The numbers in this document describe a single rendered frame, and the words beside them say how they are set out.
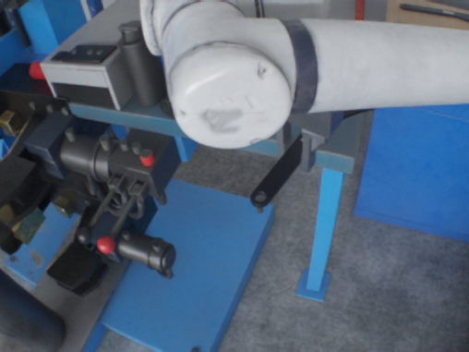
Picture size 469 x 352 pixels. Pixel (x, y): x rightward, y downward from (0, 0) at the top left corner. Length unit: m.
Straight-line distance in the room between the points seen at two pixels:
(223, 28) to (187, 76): 0.05
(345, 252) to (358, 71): 1.54
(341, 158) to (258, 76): 0.48
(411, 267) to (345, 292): 0.35
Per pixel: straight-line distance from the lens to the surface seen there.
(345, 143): 0.74
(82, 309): 1.73
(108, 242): 0.76
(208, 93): 0.26
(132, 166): 0.82
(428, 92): 0.38
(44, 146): 0.99
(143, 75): 0.82
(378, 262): 1.82
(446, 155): 1.57
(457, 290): 1.90
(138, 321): 1.64
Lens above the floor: 1.58
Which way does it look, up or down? 49 degrees down
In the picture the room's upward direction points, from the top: 9 degrees counter-clockwise
